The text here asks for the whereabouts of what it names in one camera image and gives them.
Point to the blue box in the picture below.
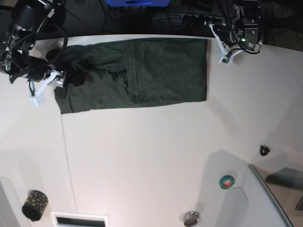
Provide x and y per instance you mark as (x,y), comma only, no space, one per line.
(130,3)

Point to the white power strip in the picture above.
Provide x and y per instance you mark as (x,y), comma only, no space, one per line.
(195,19)

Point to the green tape roll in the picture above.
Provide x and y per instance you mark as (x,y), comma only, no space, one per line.
(226,182)

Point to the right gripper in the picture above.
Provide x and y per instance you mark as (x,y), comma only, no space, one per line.
(35,69)

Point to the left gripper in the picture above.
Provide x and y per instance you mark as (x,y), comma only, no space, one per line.
(231,38)

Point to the round metal tin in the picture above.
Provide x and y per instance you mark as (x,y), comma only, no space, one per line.
(191,219)

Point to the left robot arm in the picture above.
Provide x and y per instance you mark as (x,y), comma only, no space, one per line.
(243,24)

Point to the small black clip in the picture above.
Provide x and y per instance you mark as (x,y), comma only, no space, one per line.
(264,150)

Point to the black gold dotted cup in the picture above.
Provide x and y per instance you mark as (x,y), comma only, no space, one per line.
(35,205)

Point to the white slotted tray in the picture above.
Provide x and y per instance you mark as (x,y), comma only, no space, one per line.
(78,220)

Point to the dark green t-shirt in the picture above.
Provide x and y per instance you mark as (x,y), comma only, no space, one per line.
(134,73)

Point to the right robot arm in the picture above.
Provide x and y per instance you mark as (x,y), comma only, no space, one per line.
(29,18)

